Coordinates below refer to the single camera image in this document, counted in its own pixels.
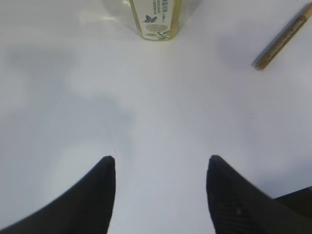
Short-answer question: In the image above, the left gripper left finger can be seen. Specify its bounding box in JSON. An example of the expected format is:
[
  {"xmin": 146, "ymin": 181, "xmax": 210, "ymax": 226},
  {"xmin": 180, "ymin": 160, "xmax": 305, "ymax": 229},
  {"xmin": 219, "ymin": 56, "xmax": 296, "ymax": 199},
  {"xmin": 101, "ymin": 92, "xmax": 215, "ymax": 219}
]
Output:
[{"xmin": 1, "ymin": 156, "xmax": 115, "ymax": 234}]

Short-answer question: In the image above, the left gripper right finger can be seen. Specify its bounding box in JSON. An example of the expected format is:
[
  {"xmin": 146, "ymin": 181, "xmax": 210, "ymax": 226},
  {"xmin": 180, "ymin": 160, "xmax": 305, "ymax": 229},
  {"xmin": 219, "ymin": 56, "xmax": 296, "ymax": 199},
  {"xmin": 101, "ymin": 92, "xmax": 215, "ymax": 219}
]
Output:
[{"xmin": 206, "ymin": 155, "xmax": 312, "ymax": 234}]

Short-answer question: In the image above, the gold glitter marker pen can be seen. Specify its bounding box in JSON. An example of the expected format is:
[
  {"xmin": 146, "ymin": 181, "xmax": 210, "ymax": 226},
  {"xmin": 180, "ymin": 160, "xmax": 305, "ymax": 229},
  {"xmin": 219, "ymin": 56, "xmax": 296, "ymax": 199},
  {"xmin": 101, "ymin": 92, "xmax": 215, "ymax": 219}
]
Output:
[{"xmin": 252, "ymin": 2, "xmax": 312, "ymax": 71}]

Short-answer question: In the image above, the jasmine tea bottle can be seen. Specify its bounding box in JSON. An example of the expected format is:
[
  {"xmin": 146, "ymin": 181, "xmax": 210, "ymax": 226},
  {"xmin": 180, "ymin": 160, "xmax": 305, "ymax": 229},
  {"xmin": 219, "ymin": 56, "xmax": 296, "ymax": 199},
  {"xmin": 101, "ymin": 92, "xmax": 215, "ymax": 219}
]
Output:
[{"xmin": 129, "ymin": 0, "xmax": 182, "ymax": 41}]

